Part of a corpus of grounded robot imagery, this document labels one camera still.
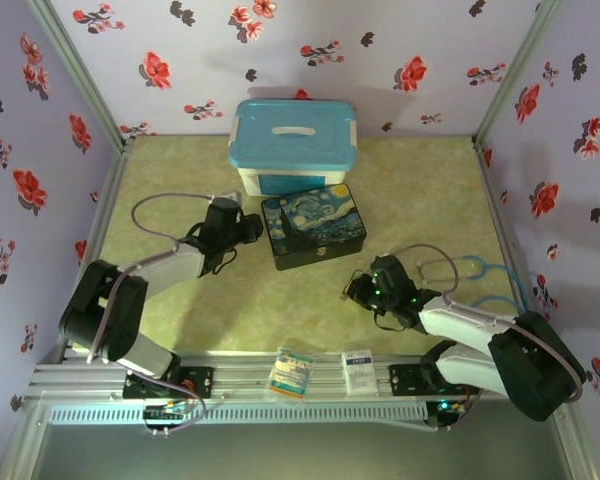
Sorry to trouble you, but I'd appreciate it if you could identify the starry night tin box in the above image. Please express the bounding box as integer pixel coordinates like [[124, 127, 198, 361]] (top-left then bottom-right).
[[260, 183, 370, 272]]

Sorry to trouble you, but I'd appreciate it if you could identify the aluminium frame post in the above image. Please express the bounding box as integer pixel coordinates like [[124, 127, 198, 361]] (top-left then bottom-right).
[[27, 0, 136, 151], [472, 0, 566, 147]]

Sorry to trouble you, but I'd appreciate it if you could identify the right controller circuit board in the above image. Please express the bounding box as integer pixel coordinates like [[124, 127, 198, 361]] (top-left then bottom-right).
[[426, 397, 470, 432]]

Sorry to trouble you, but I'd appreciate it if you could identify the right black mount plate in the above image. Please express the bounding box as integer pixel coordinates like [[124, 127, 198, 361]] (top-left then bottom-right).
[[388, 363, 426, 396]]

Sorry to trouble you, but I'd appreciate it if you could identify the left black mount plate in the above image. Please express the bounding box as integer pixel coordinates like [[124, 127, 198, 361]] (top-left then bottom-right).
[[123, 366, 216, 400]]

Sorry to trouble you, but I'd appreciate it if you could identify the white blue printed packet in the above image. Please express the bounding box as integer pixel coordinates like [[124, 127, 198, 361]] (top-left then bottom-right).
[[340, 349, 379, 396]]

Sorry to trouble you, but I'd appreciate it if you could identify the aluminium table side rail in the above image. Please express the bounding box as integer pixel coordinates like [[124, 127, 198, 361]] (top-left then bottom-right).
[[473, 142, 537, 321], [49, 142, 134, 361]]

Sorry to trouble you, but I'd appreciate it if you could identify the perforated grey cable tray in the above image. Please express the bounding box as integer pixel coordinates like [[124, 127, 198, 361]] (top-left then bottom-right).
[[47, 402, 429, 426]]

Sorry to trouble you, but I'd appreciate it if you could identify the blue lid plastic storage box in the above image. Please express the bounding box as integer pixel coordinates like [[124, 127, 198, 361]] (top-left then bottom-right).
[[228, 98, 360, 198]]

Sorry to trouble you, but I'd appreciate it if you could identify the controller circuit board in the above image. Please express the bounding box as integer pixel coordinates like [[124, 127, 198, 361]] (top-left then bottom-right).
[[426, 397, 470, 432], [144, 404, 187, 437]]

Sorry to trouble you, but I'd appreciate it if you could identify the black mount plate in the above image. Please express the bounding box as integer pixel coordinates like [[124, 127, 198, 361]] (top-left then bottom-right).
[[123, 366, 216, 400], [388, 363, 426, 396]]

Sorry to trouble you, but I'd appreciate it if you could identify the blue stethoscope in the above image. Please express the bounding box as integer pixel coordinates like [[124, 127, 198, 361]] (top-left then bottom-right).
[[417, 254, 534, 314]]

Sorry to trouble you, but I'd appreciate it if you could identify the green printed plastic packet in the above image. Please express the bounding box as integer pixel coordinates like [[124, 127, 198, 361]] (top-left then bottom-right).
[[268, 346, 315, 399]]

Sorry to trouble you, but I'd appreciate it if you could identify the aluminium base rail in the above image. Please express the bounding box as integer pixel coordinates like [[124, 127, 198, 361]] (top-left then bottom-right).
[[32, 352, 481, 401]]

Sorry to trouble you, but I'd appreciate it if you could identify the left controller circuit board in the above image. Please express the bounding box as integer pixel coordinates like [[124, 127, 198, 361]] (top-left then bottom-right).
[[144, 404, 187, 437]]

